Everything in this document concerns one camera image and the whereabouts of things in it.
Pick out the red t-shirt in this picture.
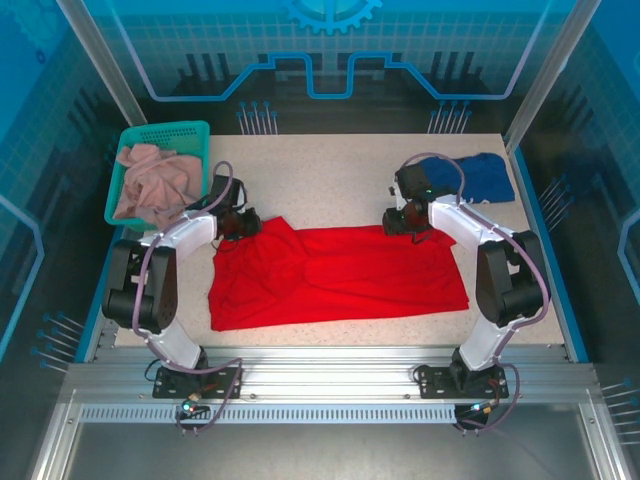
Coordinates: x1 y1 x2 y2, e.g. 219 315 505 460
207 215 471 332

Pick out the folded blue t-shirt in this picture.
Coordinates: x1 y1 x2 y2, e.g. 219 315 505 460
419 152 516 205

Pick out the crumpled pink cloth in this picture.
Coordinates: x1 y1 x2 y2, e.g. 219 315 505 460
112 142 206 232

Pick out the green plastic basket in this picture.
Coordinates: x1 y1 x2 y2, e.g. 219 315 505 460
103 119 211 232

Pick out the small LED connector board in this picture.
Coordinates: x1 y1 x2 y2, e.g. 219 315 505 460
180 394 211 419
462 399 501 419

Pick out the blue table edge strip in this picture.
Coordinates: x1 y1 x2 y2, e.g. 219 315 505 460
508 147 590 364

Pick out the aluminium rail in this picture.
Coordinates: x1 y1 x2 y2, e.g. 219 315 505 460
67 344 596 401

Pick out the aluminium frame post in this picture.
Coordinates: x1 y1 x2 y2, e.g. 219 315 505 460
54 0 150 127
503 0 601 151

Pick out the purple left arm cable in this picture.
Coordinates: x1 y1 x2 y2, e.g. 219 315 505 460
130 160 247 437

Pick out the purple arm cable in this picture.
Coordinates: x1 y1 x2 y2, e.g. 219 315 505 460
402 152 551 437
130 160 247 437

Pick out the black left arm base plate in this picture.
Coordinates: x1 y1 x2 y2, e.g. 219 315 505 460
152 367 245 400

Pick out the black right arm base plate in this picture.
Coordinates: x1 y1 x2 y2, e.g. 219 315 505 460
417 366 511 400

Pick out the slotted grey cable duct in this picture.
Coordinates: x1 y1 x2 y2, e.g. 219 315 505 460
79 403 474 424

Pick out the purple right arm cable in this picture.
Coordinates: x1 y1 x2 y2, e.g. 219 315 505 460
402 152 551 437

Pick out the aluminium frame bar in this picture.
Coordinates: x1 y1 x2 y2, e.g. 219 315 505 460
29 394 84 480
577 397 629 480

